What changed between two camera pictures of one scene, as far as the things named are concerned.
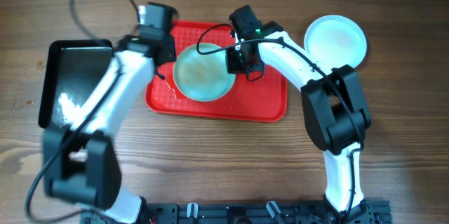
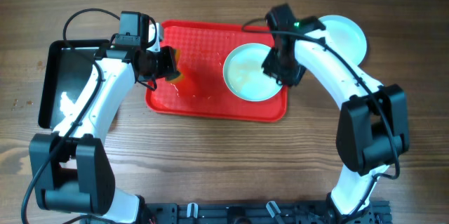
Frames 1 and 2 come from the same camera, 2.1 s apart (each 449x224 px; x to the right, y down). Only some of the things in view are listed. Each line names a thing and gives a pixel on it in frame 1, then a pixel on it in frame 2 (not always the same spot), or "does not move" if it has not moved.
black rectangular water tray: x=72 y=69 does not move
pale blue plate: x=203 y=77 -> x=243 y=74
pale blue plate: x=337 y=40 does not move
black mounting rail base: x=367 y=211 does not move
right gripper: x=233 y=67 -> x=287 y=78
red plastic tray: x=265 y=99 does not move
